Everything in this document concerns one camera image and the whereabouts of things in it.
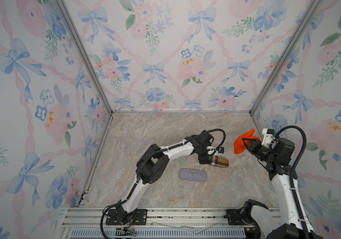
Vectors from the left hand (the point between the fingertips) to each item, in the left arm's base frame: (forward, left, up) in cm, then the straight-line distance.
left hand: (211, 153), depth 91 cm
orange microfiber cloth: (-4, -10, +16) cm, 19 cm away
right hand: (-2, -13, +18) cm, 22 cm away
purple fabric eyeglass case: (-13, +12, -3) cm, 18 cm away
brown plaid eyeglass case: (-4, -4, -2) cm, 6 cm away
